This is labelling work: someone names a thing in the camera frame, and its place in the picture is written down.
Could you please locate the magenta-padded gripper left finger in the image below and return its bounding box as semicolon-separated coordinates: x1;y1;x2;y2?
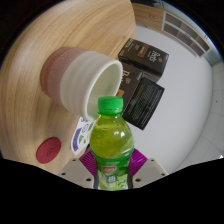
59;148;98;189

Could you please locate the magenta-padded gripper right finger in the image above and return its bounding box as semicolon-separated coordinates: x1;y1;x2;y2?
128;148;169;188

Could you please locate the green drink bottle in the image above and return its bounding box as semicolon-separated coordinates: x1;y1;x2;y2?
89;95;136;192

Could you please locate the flat round red coaster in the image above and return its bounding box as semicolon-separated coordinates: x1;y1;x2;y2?
35;136;63;165

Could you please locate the white printed leaflet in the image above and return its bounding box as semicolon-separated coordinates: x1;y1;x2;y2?
70;115;98;157

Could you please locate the dark flat cardboard box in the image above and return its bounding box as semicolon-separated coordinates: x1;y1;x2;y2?
123;77;166;131

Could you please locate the white and pink cup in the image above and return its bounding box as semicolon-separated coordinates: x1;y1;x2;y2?
39;46;124;122

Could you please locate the small upright brown box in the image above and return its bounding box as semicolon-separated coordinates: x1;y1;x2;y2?
117;37;170;83

